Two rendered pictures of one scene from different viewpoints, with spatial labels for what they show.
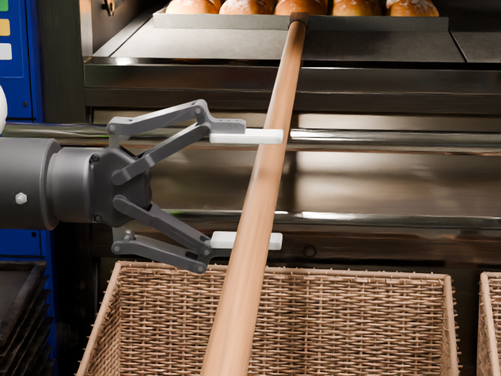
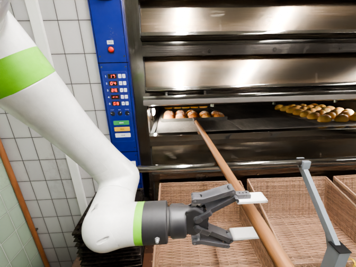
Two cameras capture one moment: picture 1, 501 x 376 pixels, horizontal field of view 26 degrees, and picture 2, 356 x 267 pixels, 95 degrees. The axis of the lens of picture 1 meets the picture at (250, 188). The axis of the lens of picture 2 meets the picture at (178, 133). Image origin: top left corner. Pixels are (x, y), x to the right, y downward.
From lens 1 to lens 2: 0.76 m
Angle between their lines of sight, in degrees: 6
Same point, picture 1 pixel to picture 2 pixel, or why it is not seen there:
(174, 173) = (173, 161)
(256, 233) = not seen: outside the picture
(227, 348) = not seen: outside the picture
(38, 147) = (162, 212)
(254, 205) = (277, 248)
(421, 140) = (261, 163)
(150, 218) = (210, 233)
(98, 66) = (153, 136)
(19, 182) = (156, 232)
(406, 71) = (230, 133)
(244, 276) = not seen: outside the picture
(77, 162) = (180, 217)
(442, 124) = (237, 144)
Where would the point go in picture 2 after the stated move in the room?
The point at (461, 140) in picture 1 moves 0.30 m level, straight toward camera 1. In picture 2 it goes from (273, 163) to (331, 223)
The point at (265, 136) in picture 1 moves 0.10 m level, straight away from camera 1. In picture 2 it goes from (260, 199) to (239, 175)
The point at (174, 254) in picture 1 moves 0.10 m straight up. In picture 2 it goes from (217, 243) to (220, 211)
